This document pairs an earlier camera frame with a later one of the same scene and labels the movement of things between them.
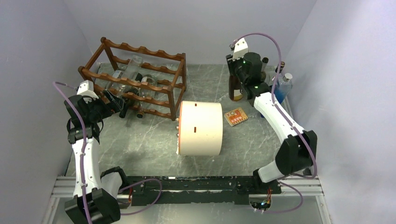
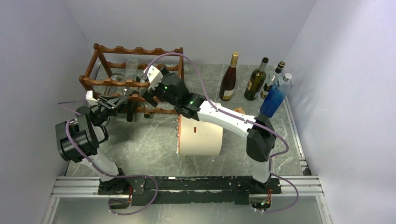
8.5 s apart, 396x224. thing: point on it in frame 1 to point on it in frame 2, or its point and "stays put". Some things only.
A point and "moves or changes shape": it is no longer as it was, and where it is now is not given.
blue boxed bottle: [283, 88] stays put
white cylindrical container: [201, 129] stays put
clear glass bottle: [123, 80] moves or changes shape
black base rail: [198, 190] stays put
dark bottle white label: [235, 87] to [228, 83]
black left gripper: [109, 110] stays put
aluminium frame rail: [300, 186] stays put
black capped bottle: [129, 102] to [130, 113]
